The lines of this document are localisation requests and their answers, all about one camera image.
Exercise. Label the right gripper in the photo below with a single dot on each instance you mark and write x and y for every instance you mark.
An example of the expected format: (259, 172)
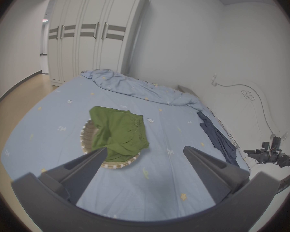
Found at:
(265, 156)

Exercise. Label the pale blue quilt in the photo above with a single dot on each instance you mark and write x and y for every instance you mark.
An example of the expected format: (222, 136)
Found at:
(135, 90)

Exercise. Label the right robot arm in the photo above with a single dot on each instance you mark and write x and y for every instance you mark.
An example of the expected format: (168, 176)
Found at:
(286, 161)

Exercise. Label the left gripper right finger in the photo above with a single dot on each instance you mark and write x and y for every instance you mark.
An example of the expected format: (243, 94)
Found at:
(215, 175)

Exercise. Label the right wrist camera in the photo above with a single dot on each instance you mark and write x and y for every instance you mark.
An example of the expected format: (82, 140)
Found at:
(276, 142)

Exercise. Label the round woven basket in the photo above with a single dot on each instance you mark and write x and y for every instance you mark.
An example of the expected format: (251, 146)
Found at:
(88, 136)

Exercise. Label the bed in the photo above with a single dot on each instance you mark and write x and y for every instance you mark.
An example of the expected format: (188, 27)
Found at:
(62, 110)

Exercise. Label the dark blue garment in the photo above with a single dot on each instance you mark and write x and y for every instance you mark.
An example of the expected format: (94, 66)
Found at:
(217, 136)

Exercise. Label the white wardrobe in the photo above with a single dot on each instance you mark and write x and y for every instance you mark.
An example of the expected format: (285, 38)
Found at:
(87, 57)

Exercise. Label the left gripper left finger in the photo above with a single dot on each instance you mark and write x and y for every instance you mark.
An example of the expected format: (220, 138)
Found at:
(79, 173)

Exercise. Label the green shorts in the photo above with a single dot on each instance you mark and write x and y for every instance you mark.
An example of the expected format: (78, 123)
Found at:
(116, 129)

